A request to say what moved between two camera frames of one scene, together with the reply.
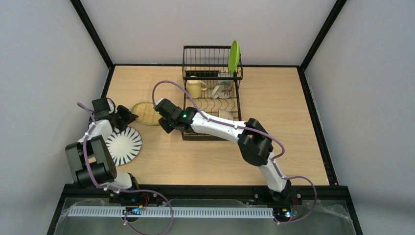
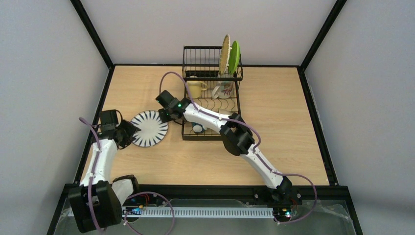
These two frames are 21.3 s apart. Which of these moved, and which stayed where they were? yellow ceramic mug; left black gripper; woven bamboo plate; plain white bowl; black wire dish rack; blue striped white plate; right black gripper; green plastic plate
Moved: right black gripper; blue striped white plate; left black gripper; woven bamboo plate
Stayed: yellow ceramic mug; green plastic plate; black wire dish rack; plain white bowl
